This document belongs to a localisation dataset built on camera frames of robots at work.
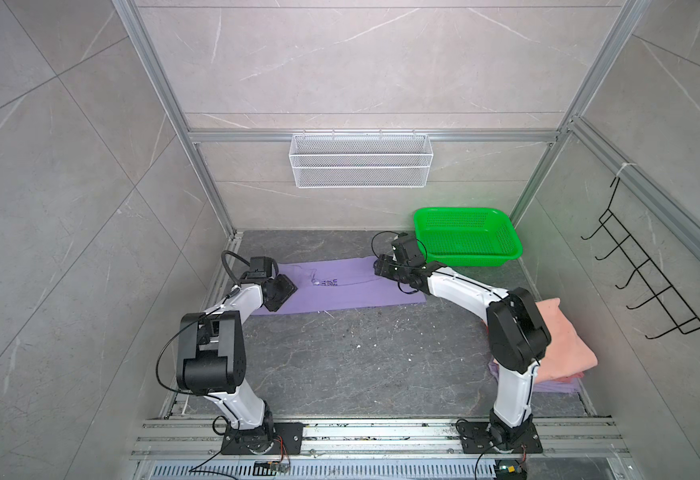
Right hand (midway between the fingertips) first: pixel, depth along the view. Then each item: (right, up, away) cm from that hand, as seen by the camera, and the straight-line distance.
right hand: (380, 263), depth 95 cm
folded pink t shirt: (+51, -25, -14) cm, 58 cm away
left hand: (-29, -6, 0) cm, 30 cm away
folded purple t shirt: (+45, -34, -14) cm, 58 cm away
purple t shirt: (-14, -8, +8) cm, 18 cm away
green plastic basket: (+37, +10, +23) cm, 44 cm away
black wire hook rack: (+60, -10, -35) cm, 70 cm away
